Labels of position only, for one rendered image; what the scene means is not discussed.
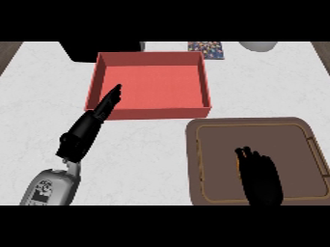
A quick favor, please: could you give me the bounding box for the red cardboard box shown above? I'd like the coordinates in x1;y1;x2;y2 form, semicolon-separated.
84;51;214;122

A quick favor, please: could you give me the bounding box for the colourful patterned box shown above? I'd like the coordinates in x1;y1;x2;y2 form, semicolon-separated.
186;41;227;61

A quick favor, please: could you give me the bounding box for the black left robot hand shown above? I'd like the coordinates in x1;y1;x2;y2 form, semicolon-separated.
56;83;124;164

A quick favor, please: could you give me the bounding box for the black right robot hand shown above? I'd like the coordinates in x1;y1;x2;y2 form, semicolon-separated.
233;146;285;206

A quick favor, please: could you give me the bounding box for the grey round bowl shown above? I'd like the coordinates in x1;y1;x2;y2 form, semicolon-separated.
237;41;279;53

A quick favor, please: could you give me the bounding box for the brown tray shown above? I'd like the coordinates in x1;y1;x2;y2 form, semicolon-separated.
186;117;330;206

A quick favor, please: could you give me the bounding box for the black appliance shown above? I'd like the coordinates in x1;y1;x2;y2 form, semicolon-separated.
59;41;146;64

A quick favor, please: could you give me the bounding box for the golden brown croissant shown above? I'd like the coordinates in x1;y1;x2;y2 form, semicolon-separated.
234;150;248;178

